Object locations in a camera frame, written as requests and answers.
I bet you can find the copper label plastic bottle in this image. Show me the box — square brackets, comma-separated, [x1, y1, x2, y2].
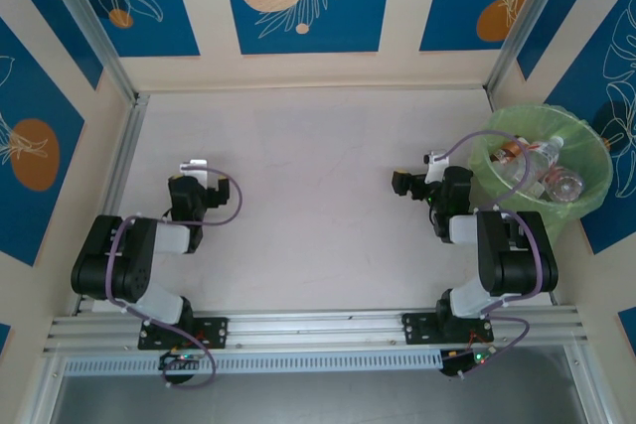
[490, 141, 523, 166]

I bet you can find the clear bottle white cap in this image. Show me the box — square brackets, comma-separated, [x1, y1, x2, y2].
[496, 134, 566, 187]

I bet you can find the clear bottle red cap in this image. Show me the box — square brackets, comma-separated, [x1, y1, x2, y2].
[543, 167, 583, 203]

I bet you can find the green-lined trash bin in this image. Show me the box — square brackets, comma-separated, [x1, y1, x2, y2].
[469, 103, 613, 241]

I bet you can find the small controller board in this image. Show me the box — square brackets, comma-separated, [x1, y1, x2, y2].
[158, 350, 206, 371]
[440, 347, 498, 379]

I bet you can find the grey metal sheet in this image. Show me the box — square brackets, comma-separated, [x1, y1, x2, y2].
[29, 344, 605, 424]

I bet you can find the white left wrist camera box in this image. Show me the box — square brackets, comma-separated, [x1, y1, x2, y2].
[178, 158, 208, 185]

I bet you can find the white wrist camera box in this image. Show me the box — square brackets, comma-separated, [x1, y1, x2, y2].
[423, 149, 451, 185]
[178, 158, 208, 185]

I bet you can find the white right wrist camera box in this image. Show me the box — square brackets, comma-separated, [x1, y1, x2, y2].
[423, 149, 451, 185]

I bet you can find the aluminium side rail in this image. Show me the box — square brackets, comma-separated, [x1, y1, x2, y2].
[74, 93, 149, 317]

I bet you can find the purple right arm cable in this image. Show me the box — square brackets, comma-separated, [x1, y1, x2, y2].
[441, 130, 544, 383]

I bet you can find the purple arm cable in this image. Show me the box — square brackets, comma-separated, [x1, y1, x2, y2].
[106, 166, 244, 389]
[441, 130, 544, 383]

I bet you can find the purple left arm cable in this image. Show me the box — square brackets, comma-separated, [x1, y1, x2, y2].
[106, 166, 244, 389]

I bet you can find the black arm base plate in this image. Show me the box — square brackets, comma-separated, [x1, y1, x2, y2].
[400, 312, 496, 347]
[137, 316, 231, 352]

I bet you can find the long aluminium mounting rail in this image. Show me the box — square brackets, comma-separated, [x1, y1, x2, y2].
[42, 305, 591, 354]

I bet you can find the aluminium frame post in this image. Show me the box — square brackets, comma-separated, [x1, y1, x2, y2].
[37, 0, 138, 103]
[484, 0, 577, 93]

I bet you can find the grey slotted cable duct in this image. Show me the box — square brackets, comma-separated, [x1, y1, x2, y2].
[63, 349, 444, 376]

